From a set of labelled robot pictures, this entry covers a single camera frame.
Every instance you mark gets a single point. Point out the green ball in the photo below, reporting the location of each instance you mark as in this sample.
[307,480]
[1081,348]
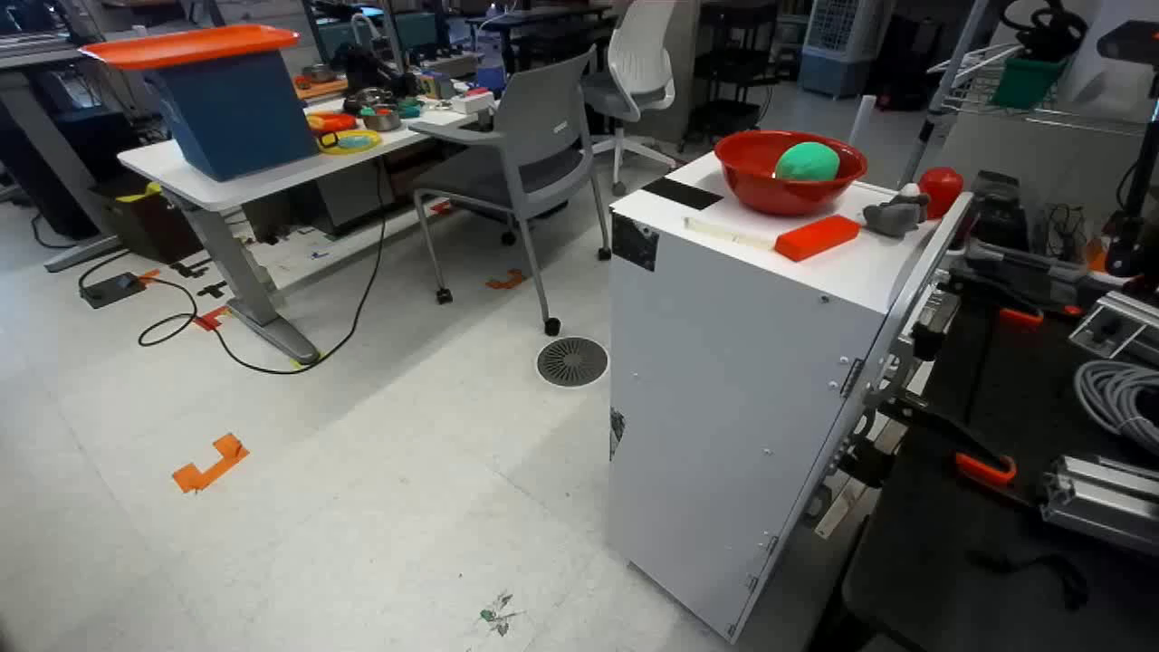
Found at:
[809,160]

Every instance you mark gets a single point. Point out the red plastic bowl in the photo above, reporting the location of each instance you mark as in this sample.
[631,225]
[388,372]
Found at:
[756,172]

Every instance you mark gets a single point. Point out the grey toy object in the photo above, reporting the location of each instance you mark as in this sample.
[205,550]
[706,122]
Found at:
[895,216]

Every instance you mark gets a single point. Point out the round floor drain cover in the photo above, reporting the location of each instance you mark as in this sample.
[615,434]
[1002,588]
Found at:
[575,361]

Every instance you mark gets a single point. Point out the white toy cabinet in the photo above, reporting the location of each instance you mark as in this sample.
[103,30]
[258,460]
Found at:
[735,376]

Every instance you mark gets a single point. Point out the grey office chair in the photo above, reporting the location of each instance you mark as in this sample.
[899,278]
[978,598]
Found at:
[530,160]

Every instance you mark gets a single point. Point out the orange rectangular block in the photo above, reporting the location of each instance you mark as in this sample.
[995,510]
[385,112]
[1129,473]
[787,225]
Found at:
[817,238]

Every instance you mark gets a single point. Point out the white office chair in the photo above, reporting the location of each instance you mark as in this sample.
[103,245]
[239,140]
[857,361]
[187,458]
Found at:
[635,81]

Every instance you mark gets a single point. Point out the white desk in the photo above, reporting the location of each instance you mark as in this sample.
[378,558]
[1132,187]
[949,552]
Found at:
[209,204]

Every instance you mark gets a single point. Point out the orange floor tape marker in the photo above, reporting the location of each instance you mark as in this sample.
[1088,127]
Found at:
[199,475]

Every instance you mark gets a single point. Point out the red round toy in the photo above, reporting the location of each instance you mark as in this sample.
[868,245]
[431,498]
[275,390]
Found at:
[940,187]

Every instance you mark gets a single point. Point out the black orange clamp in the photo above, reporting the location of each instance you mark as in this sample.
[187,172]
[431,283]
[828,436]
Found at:
[972,458]
[1024,308]

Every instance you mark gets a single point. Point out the blue bin with orange lid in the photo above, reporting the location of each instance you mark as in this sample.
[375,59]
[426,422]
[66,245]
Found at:
[223,93]

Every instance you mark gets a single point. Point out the black perforated table plate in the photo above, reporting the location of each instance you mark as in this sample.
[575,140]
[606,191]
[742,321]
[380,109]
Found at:
[949,566]

